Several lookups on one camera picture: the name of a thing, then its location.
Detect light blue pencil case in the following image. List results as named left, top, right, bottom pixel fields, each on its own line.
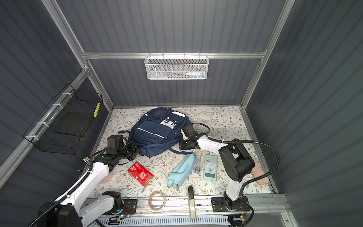
left=167, top=154, right=197, bottom=187

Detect clear tape roll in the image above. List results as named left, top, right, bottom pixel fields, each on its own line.
left=148, top=191, right=166, bottom=212

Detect pink glasses case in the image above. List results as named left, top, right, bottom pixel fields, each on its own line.
left=251, top=157, right=269, bottom=186

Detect light blue calculator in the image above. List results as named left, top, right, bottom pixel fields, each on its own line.
left=203, top=155, right=217, bottom=181

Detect navy blue backpack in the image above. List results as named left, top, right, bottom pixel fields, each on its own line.
left=119, top=107, right=192, bottom=158

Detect black beige box cutter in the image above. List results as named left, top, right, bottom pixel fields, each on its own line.
left=188, top=186, right=196, bottom=220

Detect colored pencils in cup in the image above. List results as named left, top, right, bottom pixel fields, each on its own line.
left=83, top=157, right=93, bottom=171

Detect floral table mat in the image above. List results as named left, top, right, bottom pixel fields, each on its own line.
left=76, top=106, right=273, bottom=199

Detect yellow tag on black basket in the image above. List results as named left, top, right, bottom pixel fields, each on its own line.
left=93, top=102, right=100, bottom=118

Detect blue pens in clear pack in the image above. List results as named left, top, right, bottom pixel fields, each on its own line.
left=194, top=156, right=203, bottom=175

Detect white wire mesh basket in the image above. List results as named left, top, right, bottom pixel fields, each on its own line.
left=144, top=53, right=209, bottom=80

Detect red gold tin box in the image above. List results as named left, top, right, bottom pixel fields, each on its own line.
left=128, top=162, right=154, bottom=187

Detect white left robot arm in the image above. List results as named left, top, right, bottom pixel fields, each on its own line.
left=30, top=135, right=140, bottom=227

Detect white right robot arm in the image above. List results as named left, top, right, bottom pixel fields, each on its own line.
left=179, top=123, right=281, bottom=227

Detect black wire mesh basket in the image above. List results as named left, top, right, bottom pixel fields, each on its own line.
left=23, top=86, right=103, bottom=155

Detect markers in white basket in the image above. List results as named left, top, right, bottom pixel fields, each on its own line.
left=161, top=72, right=207, bottom=79

